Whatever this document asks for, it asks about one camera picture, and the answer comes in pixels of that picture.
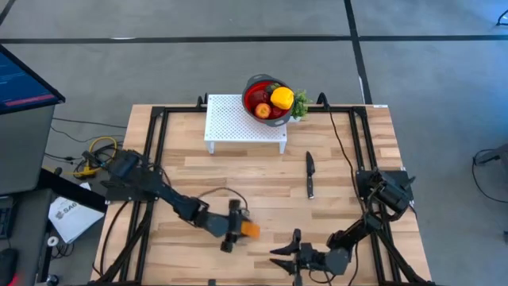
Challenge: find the black keyboard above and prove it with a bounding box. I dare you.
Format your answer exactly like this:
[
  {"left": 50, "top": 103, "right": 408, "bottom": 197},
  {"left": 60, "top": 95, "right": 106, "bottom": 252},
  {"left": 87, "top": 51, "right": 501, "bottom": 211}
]
[{"left": 0, "top": 196, "right": 15, "bottom": 239}]

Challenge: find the white perforated metal shelf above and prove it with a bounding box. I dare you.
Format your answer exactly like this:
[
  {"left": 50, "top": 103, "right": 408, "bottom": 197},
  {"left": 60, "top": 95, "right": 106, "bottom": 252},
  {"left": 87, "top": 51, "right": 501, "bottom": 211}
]
[{"left": 204, "top": 94, "right": 288, "bottom": 155}]

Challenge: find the black kitchen knife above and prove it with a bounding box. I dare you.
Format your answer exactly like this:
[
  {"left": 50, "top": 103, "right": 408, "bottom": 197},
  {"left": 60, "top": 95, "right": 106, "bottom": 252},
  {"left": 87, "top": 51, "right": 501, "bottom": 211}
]
[{"left": 305, "top": 150, "right": 317, "bottom": 199}]

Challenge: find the blue-screen computer monitor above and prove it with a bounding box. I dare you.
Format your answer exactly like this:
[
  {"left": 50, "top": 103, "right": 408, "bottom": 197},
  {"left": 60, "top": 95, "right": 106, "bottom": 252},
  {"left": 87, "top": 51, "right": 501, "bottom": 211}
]
[{"left": 0, "top": 44, "right": 67, "bottom": 116}]

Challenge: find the red yellow apple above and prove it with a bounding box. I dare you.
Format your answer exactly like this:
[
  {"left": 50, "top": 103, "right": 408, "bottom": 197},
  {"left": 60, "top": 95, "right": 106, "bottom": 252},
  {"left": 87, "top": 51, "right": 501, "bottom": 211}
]
[{"left": 254, "top": 102, "right": 272, "bottom": 120}]

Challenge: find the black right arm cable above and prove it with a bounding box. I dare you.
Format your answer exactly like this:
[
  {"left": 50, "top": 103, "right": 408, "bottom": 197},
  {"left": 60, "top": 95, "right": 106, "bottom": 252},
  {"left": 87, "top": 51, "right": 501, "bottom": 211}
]
[{"left": 327, "top": 105, "right": 368, "bottom": 223}]

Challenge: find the red grey collapsible colander bowl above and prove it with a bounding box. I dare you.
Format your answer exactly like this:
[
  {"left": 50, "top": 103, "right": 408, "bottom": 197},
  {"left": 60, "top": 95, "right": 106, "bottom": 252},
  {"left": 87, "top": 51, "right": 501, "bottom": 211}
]
[{"left": 241, "top": 73, "right": 296, "bottom": 127}]

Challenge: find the thin black floor cable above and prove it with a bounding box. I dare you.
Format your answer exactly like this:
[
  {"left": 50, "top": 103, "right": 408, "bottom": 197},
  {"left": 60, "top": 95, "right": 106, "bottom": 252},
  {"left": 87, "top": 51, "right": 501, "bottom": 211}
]
[{"left": 51, "top": 117, "right": 128, "bottom": 130}]

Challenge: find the dark red long fruit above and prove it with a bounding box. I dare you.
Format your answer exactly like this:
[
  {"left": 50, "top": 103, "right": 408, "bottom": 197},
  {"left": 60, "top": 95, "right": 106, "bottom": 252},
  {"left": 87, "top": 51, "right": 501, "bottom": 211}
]
[{"left": 248, "top": 89, "right": 271, "bottom": 106}]

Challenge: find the black aluminium table frame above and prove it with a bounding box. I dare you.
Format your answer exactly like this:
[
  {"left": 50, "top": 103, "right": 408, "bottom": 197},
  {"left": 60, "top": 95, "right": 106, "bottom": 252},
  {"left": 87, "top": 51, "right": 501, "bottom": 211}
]
[{"left": 93, "top": 91, "right": 437, "bottom": 286}]

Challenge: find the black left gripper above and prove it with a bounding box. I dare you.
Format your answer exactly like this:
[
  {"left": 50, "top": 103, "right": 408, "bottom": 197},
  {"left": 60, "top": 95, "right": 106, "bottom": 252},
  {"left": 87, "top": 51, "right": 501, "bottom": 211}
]
[{"left": 221, "top": 199, "right": 253, "bottom": 253}]

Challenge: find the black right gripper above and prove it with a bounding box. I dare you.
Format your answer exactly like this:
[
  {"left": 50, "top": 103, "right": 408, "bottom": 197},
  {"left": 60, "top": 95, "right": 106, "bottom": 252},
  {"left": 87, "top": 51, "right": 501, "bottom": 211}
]
[{"left": 269, "top": 228, "right": 321, "bottom": 286}]

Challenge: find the yellow bell pepper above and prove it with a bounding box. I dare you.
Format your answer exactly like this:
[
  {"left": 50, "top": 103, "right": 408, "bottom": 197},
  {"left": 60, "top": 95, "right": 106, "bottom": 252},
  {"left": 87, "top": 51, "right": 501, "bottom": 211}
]
[{"left": 270, "top": 87, "right": 295, "bottom": 111}]

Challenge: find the black computer mouse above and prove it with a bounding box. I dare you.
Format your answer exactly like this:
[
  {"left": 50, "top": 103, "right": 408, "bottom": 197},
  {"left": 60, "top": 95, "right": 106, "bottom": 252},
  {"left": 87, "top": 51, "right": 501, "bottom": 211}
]
[{"left": 0, "top": 248, "right": 19, "bottom": 281}]

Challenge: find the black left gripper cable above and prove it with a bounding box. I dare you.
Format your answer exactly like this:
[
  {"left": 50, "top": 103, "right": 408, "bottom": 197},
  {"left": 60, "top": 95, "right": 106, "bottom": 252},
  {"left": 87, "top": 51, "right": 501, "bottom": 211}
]
[{"left": 197, "top": 186, "right": 249, "bottom": 211}]

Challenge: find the dark side desk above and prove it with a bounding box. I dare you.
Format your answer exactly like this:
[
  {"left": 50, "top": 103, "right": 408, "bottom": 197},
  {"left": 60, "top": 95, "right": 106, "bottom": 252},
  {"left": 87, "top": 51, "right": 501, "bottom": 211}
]
[{"left": 0, "top": 168, "right": 108, "bottom": 286}]

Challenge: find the white paper sheet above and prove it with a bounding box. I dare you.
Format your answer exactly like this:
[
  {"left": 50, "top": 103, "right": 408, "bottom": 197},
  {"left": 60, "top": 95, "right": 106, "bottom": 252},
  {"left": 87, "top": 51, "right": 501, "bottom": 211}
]
[{"left": 48, "top": 197, "right": 105, "bottom": 244}]

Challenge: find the yellow cable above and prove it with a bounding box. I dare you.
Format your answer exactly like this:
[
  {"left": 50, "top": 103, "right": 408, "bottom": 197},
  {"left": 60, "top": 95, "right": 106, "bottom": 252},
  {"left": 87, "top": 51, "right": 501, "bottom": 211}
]
[{"left": 74, "top": 136, "right": 118, "bottom": 179}]

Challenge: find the small green potted plant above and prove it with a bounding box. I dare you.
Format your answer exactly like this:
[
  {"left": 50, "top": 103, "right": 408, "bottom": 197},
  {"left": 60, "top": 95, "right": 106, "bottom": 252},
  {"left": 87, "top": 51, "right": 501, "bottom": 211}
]
[{"left": 291, "top": 89, "right": 310, "bottom": 123}]

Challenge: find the grey chair base leg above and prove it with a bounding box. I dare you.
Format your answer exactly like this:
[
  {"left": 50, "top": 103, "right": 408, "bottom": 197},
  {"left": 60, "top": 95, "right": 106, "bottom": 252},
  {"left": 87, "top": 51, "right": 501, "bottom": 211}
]
[{"left": 471, "top": 143, "right": 508, "bottom": 168}]

